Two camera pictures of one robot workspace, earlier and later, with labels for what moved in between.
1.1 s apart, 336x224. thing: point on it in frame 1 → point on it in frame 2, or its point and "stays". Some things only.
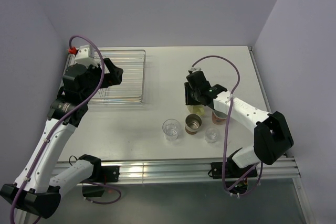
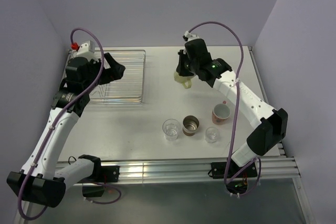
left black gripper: (114, 77) stays
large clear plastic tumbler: (171, 127) stays
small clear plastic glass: (211, 135) stays
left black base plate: (107, 174) stays
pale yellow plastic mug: (196, 109) → (186, 81)
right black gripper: (188, 100) → (180, 70)
